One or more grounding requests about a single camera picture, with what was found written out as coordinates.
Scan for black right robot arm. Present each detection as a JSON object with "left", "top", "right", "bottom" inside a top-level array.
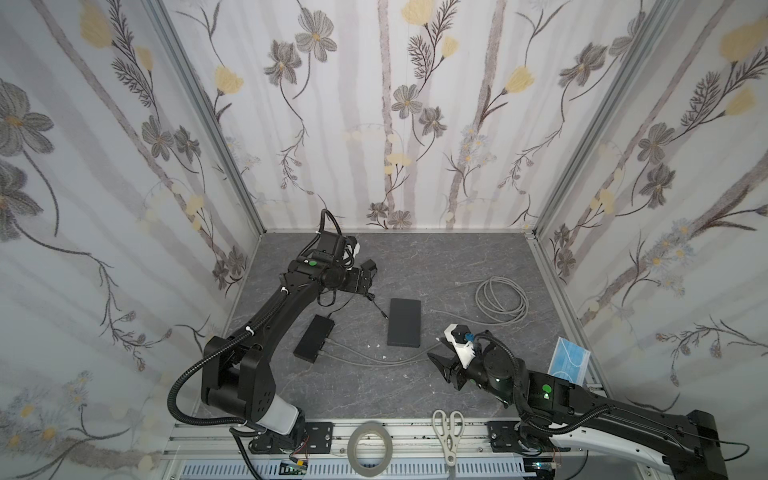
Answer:
[{"left": 428, "top": 324, "right": 729, "bottom": 479}]

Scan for blue face mask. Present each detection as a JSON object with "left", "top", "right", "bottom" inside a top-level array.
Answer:
[{"left": 547, "top": 337, "right": 591, "bottom": 385}]

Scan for white handled scissors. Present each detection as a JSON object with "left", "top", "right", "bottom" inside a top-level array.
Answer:
[{"left": 431, "top": 409, "right": 465, "bottom": 469}]

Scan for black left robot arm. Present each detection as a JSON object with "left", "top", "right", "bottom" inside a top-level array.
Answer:
[{"left": 167, "top": 209, "right": 377, "bottom": 478}]

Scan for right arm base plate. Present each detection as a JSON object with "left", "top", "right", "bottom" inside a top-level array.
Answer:
[{"left": 486, "top": 421, "right": 541, "bottom": 456}]

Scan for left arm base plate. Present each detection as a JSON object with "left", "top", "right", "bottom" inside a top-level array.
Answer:
[{"left": 248, "top": 422, "right": 334, "bottom": 455}]

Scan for clear tape roll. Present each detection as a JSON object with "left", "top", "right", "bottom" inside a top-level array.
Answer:
[{"left": 346, "top": 421, "right": 394, "bottom": 479}]

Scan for black power adapter with cable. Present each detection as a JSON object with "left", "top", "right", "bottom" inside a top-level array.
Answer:
[{"left": 322, "top": 293, "right": 358, "bottom": 318}]

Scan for coiled grey ethernet cable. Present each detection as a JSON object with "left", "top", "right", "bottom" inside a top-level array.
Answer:
[{"left": 429, "top": 275, "right": 530, "bottom": 328}]

